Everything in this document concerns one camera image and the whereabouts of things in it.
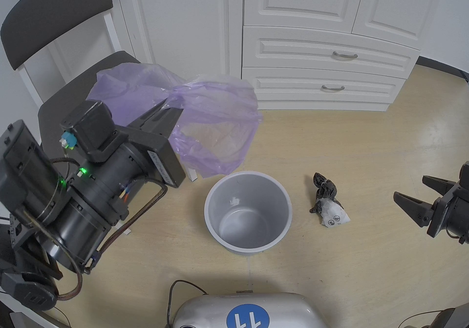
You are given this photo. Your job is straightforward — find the white chair dark grey cushions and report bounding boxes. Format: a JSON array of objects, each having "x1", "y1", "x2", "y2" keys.
[{"x1": 0, "y1": 0, "x2": 198, "y2": 236}]

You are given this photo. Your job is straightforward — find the brown braided cable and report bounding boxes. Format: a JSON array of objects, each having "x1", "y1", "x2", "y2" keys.
[{"x1": 49, "y1": 158, "x2": 169, "y2": 301}]

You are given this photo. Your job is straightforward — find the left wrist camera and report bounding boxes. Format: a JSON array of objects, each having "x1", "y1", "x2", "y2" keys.
[{"x1": 59, "y1": 100, "x2": 127, "y2": 163}]

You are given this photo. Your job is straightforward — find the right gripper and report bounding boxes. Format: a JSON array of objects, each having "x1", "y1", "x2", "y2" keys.
[{"x1": 394, "y1": 174, "x2": 469, "y2": 245}]

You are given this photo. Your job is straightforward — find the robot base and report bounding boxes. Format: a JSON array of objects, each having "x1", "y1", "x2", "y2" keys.
[{"x1": 173, "y1": 292, "x2": 327, "y2": 328}]

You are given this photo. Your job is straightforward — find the white printed wrapper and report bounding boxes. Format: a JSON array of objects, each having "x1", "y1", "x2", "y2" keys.
[{"x1": 318, "y1": 199, "x2": 351, "y2": 227}]

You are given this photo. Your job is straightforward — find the purple plastic bag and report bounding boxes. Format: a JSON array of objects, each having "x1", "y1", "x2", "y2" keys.
[{"x1": 87, "y1": 62, "x2": 264, "y2": 179}]

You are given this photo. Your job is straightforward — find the white trash bin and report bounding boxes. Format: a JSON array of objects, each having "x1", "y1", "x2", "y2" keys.
[{"x1": 204, "y1": 171, "x2": 293, "y2": 255}]

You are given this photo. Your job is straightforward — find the black plastic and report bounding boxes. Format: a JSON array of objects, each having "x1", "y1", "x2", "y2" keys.
[{"x1": 309, "y1": 172, "x2": 339, "y2": 214}]

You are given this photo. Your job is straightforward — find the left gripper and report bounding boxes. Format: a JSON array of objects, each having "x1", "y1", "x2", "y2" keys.
[{"x1": 38, "y1": 101, "x2": 187, "y2": 273}]

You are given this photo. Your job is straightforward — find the thin black cable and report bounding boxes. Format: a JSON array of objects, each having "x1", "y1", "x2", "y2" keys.
[{"x1": 404, "y1": 311, "x2": 441, "y2": 328}]

